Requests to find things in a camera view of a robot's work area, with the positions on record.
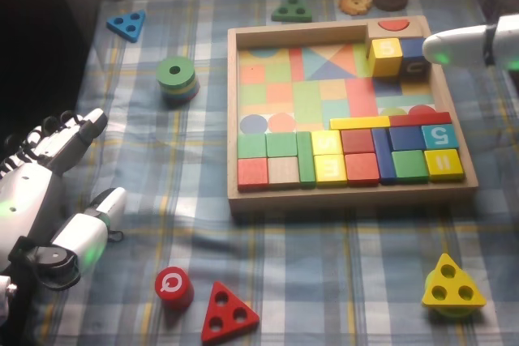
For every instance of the dark blue cube printed C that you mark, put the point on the dark blue cube printed C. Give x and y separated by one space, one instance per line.
415 68

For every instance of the red triangle with three holes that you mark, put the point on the red triangle with three holes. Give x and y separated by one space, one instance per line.
223 321

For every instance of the blue triangle with three holes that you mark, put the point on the blue triangle with three holes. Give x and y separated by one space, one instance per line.
118 24

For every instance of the dark blue plain cube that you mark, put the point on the dark blue plain cube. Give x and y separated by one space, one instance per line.
406 138

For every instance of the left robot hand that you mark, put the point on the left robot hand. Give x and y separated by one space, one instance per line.
24 194

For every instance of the yellow cube printed equals sign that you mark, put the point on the yellow cube printed equals sign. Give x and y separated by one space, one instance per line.
444 164

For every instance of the green triangle with three holes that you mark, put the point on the green triangle with three holes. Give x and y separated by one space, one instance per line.
285 15

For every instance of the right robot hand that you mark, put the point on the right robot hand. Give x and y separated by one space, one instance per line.
462 44

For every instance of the natural wooden cube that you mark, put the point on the natural wooden cube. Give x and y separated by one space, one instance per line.
284 172

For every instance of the red wooden cylinder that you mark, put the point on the red wooden cylinder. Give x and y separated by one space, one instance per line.
174 293

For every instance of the teal cube printed 5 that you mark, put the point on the teal cube printed 5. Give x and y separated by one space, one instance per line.
440 136

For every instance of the green wooden cube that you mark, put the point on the green wooden cube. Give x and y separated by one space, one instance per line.
282 144
252 146
409 166

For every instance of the yellow cube printed S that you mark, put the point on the yellow cube printed S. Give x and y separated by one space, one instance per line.
327 142
385 58

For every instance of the wooden tray with colourful print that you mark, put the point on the wooden tray with colourful print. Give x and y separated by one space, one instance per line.
275 82

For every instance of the yellow triangle with three holes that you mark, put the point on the yellow triangle with three holes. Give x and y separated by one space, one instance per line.
431 299

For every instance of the blue plaid cloth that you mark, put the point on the blue plaid cloth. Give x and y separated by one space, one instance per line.
284 261

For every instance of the tan flower-shaped cookie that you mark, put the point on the tan flower-shaped cookie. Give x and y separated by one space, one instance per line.
348 1

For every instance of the yellow cube printed E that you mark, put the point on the yellow cube printed E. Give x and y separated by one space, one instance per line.
330 170

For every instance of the red wooden cube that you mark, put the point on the red wooden cube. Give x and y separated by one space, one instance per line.
252 174
362 169
357 141

